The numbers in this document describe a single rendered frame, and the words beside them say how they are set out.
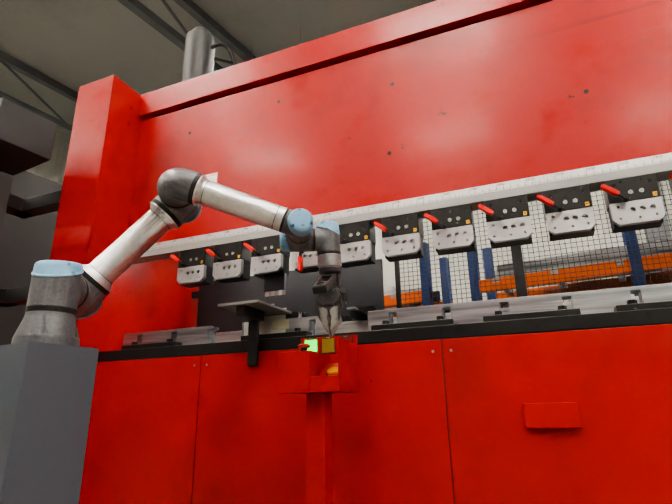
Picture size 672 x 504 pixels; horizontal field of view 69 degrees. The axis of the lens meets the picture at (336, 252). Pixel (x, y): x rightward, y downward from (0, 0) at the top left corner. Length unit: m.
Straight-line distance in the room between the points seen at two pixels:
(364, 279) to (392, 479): 1.11
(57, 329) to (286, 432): 0.87
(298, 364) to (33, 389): 0.67
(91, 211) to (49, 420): 1.41
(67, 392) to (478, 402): 1.16
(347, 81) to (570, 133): 0.98
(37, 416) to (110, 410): 1.04
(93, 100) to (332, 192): 1.45
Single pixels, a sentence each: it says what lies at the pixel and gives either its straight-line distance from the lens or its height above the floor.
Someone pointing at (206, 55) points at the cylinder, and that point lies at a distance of 3.10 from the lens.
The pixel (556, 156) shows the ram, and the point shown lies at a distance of 1.95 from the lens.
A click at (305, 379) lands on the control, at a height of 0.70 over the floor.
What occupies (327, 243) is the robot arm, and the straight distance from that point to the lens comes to 1.54.
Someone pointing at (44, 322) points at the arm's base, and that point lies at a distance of 1.42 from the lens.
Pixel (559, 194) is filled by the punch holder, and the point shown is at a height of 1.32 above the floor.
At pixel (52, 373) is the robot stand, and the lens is 1.37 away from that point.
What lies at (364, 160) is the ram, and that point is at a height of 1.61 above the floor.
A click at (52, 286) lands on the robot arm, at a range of 1.44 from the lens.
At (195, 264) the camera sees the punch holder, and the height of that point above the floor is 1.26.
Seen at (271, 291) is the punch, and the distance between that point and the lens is 2.13.
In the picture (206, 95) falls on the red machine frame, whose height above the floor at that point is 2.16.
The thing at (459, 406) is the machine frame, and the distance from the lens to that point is 1.66.
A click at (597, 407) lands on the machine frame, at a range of 1.65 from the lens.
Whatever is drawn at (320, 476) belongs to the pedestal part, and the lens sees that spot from 1.52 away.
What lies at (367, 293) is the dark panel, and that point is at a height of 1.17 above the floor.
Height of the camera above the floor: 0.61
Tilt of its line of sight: 18 degrees up
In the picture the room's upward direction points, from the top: 1 degrees counter-clockwise
